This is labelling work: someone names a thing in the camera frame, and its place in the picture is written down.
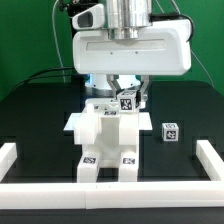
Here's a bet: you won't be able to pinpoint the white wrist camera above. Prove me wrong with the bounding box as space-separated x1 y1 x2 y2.
72 4 106 30

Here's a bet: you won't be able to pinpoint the white chair back frame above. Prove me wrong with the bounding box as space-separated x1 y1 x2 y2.
73 98 140 144

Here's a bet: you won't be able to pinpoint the white tagged cube nut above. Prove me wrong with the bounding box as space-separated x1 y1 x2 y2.
162 123 179 142
117 90 139 112

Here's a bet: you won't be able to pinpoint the white left fence wall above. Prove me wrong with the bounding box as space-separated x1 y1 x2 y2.
0 143 17 182

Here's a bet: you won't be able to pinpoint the white right fence wall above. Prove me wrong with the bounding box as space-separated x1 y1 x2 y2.
196 140 224 181

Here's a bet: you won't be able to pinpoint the white front fence wall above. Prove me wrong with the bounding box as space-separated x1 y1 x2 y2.
0 181 224 210

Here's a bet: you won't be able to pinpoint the black camera stand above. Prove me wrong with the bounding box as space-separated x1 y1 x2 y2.
59 0 99 28

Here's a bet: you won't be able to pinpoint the black cables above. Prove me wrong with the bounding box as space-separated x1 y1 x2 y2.
8 66 76 96

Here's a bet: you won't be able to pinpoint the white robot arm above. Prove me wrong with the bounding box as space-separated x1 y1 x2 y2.
72 0 193 101

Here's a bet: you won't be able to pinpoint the white fence wall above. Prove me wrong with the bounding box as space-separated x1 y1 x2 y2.
0 143 17 182
0 181 224 210
196 140 224 181

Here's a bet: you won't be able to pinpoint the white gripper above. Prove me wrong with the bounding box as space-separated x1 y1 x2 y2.
73 19 191 102

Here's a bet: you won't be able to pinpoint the white thin cable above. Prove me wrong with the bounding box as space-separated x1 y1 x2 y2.
51 0 67 84

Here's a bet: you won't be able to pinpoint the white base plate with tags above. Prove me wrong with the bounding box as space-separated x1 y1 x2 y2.
64 112 153 131

